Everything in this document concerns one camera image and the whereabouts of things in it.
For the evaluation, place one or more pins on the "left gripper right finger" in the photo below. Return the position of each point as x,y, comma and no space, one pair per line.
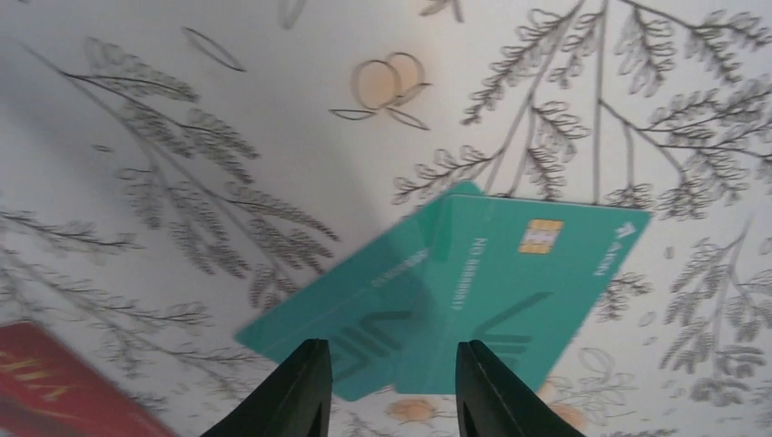
492,401

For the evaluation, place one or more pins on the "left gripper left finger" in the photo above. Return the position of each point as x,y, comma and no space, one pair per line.
294,401

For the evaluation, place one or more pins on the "teal credit card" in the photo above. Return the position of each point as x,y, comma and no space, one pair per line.
519,275
367,308

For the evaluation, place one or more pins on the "red credit card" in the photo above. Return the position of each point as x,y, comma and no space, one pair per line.
60,386

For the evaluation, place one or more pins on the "floral table mat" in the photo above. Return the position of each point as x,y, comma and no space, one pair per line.
172,170

